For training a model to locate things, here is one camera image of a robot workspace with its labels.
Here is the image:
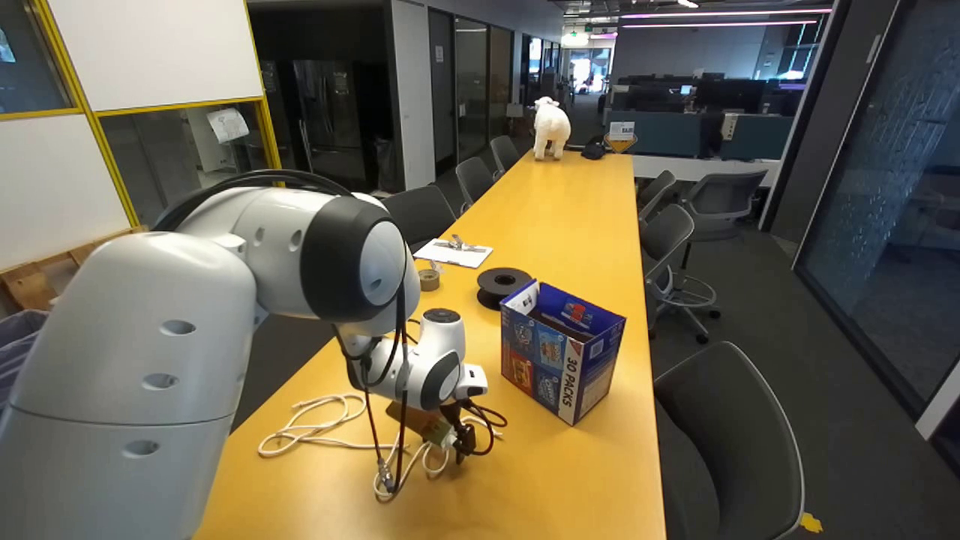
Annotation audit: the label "short white string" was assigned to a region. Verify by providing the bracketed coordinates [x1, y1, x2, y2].
[373, 415, 505, 503]

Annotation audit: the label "long white string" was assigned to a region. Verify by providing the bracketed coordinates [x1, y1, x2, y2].
[258, 392, 392, 459]

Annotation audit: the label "pink ceiling light strips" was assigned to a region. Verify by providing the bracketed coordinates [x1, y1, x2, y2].
[619, 7, 835, 31]

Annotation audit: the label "black filament spool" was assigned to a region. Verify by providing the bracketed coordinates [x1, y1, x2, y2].
[476, 267, 536, 311]

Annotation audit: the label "yellow diamond sign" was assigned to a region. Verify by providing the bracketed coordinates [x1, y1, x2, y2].
[603, 121, 639, 155]

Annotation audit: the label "paper note on glass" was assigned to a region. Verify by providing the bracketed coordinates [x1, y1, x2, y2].
[207, 106, 251, 145]

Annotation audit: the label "row of grey office chairs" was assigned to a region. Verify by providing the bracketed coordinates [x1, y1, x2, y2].
[636, 169, 770, 345]

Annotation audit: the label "grey office chair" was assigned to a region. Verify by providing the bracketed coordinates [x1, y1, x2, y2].
[652, 340, 808, 540]

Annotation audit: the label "blue cardboard box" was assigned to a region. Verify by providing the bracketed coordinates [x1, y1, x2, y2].
[499, 280, 627, 428]

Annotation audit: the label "row of office desks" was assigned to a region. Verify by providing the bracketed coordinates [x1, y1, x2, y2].
[604, 70, 797, 161]

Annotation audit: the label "white plush sheep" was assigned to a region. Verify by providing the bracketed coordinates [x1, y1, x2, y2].
[532, 96, 573, 162]

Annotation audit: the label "row of dark office chairs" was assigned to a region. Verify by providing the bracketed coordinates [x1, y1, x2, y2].
[381, 134, 521, 254]

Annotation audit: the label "wooden pallet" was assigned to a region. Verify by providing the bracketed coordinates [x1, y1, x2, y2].
[0, 227, 145, 314]

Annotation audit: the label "clipboard with paper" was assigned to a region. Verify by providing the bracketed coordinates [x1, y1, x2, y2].
[412, 234, 494, 269]

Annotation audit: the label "black refrigerator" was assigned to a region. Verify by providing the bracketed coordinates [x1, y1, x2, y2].
[291, 58, 377, 191]

